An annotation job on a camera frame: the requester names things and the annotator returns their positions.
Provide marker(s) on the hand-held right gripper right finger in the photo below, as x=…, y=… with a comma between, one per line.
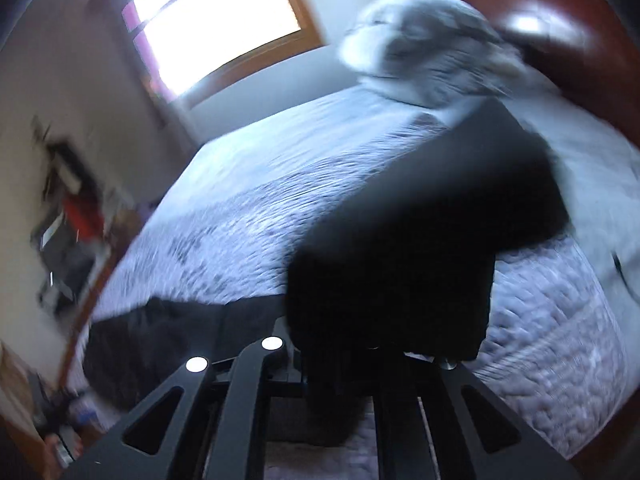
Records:
x=450, y=390

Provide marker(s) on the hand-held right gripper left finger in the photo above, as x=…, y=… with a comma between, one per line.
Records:
x=260, y=360

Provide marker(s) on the black pants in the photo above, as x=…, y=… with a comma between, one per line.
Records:
x=425, y=240

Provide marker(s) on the bed with quilted cover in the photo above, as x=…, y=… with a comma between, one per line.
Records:
x=280, y=185

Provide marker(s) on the cluttered dark shelf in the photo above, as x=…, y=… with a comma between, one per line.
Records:
x=67, y=220

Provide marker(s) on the grey striped pillow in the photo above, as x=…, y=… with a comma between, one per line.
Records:
x=425, y=50

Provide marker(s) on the wooden framed window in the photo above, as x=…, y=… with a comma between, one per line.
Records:
x=215, y=20

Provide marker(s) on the dark red wooden headboard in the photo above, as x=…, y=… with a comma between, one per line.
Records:
x=565, y=25

